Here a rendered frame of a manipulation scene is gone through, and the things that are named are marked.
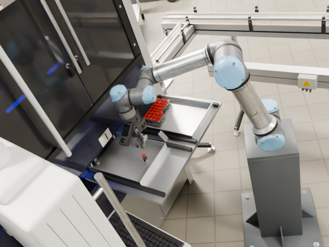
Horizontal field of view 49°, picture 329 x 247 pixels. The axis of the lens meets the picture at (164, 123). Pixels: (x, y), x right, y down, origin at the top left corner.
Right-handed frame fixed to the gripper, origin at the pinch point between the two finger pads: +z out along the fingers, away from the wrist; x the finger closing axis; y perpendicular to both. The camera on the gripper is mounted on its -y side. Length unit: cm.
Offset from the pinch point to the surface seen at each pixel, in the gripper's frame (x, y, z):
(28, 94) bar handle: 13, -27, -55
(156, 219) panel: 19, 3, 81
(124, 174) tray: 6.4, -10.8, 10.4
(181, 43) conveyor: 30, 100, 8
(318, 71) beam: -55, 127, 43
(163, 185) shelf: -16.8, -10.7, 10.4
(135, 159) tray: 6.3, -0.4, 10.4
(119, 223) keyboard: -3.0, -32.7, 16.7
